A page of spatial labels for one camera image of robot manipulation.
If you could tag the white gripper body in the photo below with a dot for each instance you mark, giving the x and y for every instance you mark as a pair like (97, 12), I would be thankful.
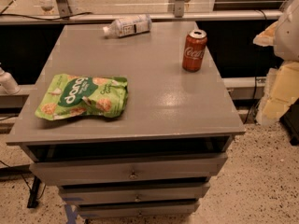
(288, 36)

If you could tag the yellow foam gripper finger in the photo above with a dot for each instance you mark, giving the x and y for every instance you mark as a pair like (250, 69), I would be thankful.
(281, 90)
(266, 37)

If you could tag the green rice chip bag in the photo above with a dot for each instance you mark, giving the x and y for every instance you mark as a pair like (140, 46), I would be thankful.
(71, 96)

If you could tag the clear plastic bottle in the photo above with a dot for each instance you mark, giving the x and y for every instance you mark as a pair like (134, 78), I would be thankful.
(131, 25)

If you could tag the red Coca-Cola can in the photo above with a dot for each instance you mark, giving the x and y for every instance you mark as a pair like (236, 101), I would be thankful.
(194, 50)

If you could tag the grey drawer cabinet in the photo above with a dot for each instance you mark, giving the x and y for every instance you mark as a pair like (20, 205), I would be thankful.
(170, 112)

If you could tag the middle grey drawer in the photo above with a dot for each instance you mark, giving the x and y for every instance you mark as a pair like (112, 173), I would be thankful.
(136, 193)

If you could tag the grey drawer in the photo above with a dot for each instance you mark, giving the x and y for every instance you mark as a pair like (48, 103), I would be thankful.
(136, 193)
(139, 209)
(68, 173)

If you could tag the bottom grey drawer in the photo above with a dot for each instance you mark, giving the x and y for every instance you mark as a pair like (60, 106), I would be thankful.
(139, 209)

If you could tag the top grey drawer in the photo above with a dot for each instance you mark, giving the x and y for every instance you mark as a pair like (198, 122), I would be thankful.
(68, 173)

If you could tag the white pipe at left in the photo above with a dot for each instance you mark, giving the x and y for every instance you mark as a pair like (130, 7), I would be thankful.
(8, 82)

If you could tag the black stand foot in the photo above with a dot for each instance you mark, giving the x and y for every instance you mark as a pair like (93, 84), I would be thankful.
(32, 201)

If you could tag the metal frame rail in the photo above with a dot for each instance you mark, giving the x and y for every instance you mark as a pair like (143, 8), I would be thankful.
(88, 17)

